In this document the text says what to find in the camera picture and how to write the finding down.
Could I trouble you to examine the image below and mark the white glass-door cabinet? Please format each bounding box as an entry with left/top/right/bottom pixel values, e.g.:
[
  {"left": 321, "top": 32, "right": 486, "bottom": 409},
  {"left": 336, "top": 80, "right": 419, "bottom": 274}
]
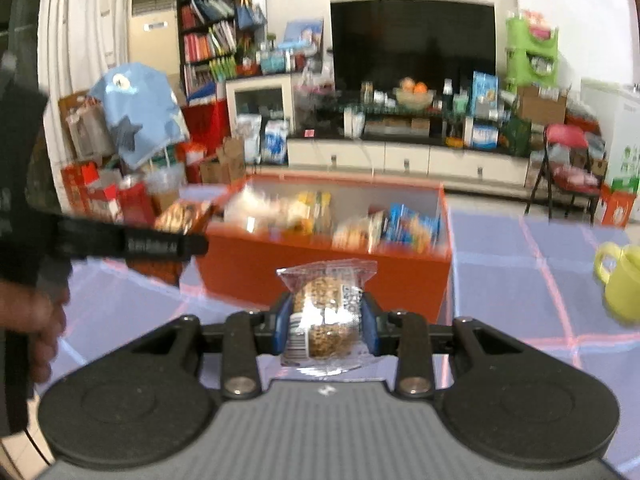
[{"left": 225, "top": 74, "right": 296, "bottom": 136}]

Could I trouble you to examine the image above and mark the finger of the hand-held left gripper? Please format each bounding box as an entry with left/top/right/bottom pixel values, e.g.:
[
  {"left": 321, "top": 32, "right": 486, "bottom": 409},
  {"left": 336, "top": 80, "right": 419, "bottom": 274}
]
[{"left": 47, "top": 212, "right": 210, "bottom": 267}]

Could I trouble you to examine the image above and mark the orange brown cookie packet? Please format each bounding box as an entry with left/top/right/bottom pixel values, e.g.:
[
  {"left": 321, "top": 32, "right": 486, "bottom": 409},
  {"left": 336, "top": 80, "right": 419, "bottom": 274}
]
[{"left": 154, "top": 199, "right": 217, "bottom": 237}]

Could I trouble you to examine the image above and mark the white standing air conditioner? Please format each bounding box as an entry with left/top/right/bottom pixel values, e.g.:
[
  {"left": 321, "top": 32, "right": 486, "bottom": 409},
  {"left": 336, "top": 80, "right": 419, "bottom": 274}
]
[{"left": 127, "top": 0, "right": 181, "bottom": 78}]

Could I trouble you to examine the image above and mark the beige fruit bowl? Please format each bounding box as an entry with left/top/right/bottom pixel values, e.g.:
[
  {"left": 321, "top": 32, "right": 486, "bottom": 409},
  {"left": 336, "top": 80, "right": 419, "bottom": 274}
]
[{"left": 394, "top": 87, "right": 435, "bottom": 110}]

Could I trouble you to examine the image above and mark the brown paper bag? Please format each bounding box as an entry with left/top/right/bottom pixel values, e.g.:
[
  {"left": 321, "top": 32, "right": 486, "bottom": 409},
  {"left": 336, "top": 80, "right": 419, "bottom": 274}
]
[{"left": 200, "top": 137, "right": 246, "bottom": 186}]

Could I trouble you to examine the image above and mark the orange cardboard box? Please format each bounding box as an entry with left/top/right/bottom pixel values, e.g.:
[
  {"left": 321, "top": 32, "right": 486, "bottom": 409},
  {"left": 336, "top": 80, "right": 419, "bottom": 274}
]
[{"left": 180, "top": 172, "right": 453, "bottom": 326}]

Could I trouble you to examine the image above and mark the black television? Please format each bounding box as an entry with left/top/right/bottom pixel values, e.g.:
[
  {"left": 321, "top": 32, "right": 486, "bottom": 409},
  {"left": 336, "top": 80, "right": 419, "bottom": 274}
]
[{"left": 330, "top": 0, "right": 497, "bottom": 93}]

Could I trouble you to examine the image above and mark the white television cabinet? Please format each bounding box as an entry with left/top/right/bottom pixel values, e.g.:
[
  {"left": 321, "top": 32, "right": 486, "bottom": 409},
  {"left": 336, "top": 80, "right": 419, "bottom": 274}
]
[{"left": 287, "top": 105, "right": 531, "bottom": 188}]

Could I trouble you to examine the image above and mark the low blue white box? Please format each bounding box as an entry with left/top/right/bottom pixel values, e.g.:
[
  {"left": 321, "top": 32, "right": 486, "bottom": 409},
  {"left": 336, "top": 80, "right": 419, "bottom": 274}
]
[{"left": 470, "top": 122, "right": 501, "bottom": 150}]

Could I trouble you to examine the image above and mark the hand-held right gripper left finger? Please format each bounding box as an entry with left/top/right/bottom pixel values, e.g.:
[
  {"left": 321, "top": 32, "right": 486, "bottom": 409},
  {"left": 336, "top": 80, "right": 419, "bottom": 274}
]
[{"left": 107, "top": 294, "right": 296, "bottom": 401}]

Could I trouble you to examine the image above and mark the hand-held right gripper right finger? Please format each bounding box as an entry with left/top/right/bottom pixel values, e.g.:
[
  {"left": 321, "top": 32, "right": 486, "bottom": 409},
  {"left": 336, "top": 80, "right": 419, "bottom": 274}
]
[{"left": 360, "top": 291, "right": 543, "bottom": 398}]

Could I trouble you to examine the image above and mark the yellow grey snack packet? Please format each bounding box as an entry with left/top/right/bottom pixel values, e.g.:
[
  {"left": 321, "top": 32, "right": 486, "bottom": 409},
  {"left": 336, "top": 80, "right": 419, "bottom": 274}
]
[{"left": 331, "top": 211, "right": 385, "bottom": 255}]

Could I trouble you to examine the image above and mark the orange paper bag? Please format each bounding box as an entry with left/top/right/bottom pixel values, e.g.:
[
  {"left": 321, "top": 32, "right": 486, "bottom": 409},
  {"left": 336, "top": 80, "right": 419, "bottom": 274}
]
[{"left": 597, "top": 177, "right": 638, "bottom": 228}]

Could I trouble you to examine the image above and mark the clear plastic jar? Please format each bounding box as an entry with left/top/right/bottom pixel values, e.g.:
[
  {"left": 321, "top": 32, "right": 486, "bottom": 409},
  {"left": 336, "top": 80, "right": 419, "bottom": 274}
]
[{"left": 142, "top": 162, "right": 187, "bottom": 211}]

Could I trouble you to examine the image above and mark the red folding chair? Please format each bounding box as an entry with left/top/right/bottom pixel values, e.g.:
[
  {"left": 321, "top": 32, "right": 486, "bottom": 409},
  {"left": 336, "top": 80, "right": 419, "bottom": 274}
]
[{"left": 524, "top": 124, "right": 603, "bottom": 221}]

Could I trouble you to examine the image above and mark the clear granola packet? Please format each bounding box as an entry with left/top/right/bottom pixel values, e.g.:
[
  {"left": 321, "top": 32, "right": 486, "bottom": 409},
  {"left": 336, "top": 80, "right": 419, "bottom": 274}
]
[{"left": 276, "top": 258, "right": 379, "bottom": 376}]

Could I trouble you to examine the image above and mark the white plastic bag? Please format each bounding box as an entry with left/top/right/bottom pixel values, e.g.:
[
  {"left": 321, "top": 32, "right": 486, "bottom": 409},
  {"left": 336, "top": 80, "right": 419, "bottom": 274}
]
[{"left": 235, "top": 114, "right": 263, "bottom": 163}]

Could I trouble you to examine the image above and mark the red drink can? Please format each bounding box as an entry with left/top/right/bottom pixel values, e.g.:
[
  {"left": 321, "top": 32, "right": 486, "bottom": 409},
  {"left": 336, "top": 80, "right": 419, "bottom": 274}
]
[{"left": 117, "top": 182, "right": 156, "bottom": 226}]

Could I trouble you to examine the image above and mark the white curtain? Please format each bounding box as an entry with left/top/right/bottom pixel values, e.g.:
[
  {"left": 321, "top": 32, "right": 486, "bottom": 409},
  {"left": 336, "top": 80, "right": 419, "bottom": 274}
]
[{"left": 37, "top": 0, "right": 133, "bottom": 211}]

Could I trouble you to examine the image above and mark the dark green bag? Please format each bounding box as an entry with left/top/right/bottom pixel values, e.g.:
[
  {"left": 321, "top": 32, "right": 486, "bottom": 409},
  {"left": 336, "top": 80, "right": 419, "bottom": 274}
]
[{"left": 502, "top": 115, "right": 532, "bottom": 157}]

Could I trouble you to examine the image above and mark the dark bookshelf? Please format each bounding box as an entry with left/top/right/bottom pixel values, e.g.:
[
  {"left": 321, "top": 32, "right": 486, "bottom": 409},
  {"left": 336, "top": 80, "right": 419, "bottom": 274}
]
[{"left": 175, "top": 0, "right": 253, "bottom": 98}]

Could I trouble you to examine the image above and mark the blue checked tablecloth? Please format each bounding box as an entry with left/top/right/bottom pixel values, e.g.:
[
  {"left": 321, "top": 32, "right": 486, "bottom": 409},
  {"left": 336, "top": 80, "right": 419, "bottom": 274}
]
[{"left": 30, "top": 185, "right": 640, "bottom": 480}]

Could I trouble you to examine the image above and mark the yellow-green mug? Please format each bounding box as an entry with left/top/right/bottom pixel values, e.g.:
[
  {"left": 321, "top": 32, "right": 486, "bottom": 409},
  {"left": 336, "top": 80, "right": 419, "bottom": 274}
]
[{"left": 593, "top": 241, "right": 640, "bottom": 323}]

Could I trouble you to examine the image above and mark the blue star printed cloth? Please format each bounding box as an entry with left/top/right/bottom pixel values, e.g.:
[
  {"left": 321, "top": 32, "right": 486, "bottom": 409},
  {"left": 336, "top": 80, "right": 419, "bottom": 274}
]
[{"left": 89, "top": 62, "right": 191, "bottom": 171}]

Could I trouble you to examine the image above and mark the blue cookie packet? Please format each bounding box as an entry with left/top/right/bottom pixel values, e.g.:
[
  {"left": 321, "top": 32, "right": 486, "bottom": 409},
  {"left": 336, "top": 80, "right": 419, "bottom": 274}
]
[{"left": 382, "top": 204, "right": 442, "bottom": 255}]

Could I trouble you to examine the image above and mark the yellow cake packet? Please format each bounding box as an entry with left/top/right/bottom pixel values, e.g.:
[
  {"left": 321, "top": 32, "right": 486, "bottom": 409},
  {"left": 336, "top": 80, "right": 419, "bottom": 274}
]
[{"left": 284, "top": 191, "right": 335, "bottom": 235}]

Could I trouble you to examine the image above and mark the clear bread packet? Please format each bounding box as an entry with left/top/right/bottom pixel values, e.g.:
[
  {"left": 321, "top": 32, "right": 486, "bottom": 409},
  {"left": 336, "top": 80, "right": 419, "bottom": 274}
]
[{"left": 224, "top": 187, "right": 283, "bottom": 235}]

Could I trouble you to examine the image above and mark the green plastic rack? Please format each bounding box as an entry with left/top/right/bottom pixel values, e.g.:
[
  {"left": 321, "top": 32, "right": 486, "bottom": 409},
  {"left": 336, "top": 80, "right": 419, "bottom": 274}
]
[{"left": 505, "top": 10, "right": 560, "bottom": 92}]

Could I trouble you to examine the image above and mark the red house printed box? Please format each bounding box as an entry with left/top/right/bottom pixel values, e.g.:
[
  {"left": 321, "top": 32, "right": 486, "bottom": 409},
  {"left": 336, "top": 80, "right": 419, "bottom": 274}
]
[{"left": 60, "top": 160, "right": 123, "bottom": 221}]

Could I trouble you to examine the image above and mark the person's left hand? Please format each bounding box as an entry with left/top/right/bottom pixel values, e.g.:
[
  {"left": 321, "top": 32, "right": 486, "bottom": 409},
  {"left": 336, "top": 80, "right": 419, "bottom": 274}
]
[{"left": 0, "top": 280, "right": 68, "bottom": 386}]

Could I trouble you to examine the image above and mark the blue white bag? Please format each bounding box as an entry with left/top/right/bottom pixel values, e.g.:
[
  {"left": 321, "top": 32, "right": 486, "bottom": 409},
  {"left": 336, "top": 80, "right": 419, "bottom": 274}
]
[{"left": 262, "top": 120, "right": 290, "bottom": 165}]

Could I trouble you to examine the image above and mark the brown cardboard box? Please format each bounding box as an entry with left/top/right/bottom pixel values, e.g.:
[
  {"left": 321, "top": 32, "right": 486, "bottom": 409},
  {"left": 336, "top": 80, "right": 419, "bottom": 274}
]
[{"left": 516, "top": 85, "right": 571, "bottom": 126}]

